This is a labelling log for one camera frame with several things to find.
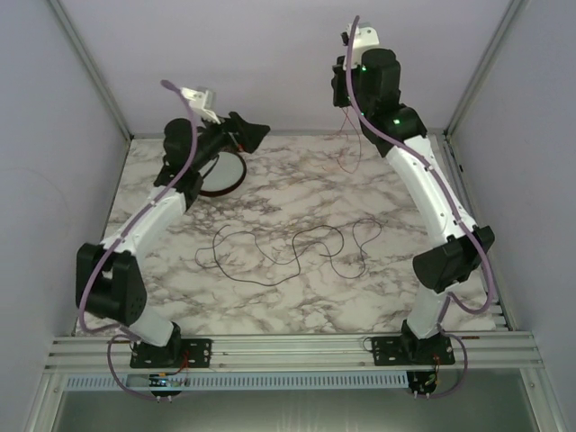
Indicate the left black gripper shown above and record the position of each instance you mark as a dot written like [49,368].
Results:
[248,136]

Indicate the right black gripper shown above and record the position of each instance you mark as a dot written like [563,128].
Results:
[341,75]

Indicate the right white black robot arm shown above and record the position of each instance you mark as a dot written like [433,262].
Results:
[458,244]

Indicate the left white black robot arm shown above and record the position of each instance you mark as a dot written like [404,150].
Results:
[110,292]

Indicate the round brown-rimmed dish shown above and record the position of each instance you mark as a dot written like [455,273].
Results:
[222,175]

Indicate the marble pattern table mat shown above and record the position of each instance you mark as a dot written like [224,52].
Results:
[318,238]

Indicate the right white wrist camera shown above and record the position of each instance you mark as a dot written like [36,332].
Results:
[365,38]

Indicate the right aluminium corner post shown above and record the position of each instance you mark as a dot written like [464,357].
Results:
[488,58]

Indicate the aluminium corner post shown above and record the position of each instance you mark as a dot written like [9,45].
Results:
[488,58]
[90,66]

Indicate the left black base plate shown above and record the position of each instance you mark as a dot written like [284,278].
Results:
[185,352]

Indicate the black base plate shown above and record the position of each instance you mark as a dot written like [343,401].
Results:
[185,352]
[404,350]

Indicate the left aluminium corner post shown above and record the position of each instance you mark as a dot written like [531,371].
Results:
[90,66]

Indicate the slotted grey cable duct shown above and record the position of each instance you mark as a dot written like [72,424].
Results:
[281,381]

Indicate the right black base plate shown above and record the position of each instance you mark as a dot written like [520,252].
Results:
[404,350]

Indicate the aluminium front rail frame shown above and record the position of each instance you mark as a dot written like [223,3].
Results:
[287,353]

